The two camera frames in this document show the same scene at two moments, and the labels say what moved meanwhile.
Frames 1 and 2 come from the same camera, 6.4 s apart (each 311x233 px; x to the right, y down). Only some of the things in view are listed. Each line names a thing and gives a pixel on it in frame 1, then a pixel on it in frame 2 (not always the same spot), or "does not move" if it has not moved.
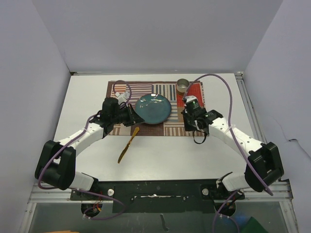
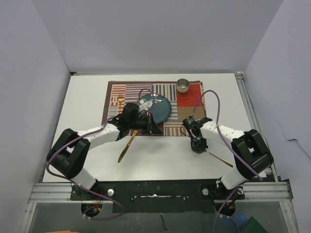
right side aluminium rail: (282, 191) does not move
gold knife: (127, 145) does not move
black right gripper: (187, 127) -> (196, 148)
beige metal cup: (181, 85) does not move
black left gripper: (133, 117) -> (151, 127)
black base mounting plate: (159, 195) does not move
